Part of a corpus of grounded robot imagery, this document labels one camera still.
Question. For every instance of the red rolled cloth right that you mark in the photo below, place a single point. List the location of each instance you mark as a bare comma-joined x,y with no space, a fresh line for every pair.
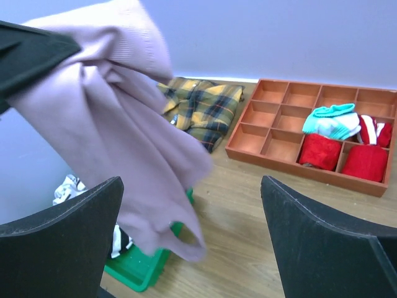
366,162

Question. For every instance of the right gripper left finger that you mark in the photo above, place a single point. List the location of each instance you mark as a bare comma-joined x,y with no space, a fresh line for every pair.
61,251

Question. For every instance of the red rolled cloth left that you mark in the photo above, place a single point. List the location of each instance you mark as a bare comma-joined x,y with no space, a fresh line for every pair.
320,152

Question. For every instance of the yellow plaid shirt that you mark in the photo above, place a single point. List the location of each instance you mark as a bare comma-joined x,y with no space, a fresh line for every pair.
201,108

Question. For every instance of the mauve tank top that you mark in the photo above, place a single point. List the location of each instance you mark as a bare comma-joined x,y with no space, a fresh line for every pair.
102,113

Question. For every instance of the red white striped sock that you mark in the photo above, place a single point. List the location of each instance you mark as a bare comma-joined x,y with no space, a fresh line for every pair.
373,132

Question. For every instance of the orange compartment tray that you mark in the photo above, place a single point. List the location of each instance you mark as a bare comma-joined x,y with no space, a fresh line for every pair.
269,131

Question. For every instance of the green plastic tray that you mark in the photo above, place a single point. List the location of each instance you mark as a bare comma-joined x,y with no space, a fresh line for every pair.
136,270

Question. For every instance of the red rolled cloth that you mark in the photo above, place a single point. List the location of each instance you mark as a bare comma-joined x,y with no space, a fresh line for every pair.
366,162
320,152

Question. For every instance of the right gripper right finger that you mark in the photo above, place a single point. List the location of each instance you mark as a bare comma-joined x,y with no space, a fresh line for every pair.
323,252

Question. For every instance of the teal white sock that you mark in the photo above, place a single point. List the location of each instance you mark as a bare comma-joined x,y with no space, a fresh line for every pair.
338,122

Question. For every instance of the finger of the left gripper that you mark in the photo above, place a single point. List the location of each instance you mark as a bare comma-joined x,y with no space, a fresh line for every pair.
27,55

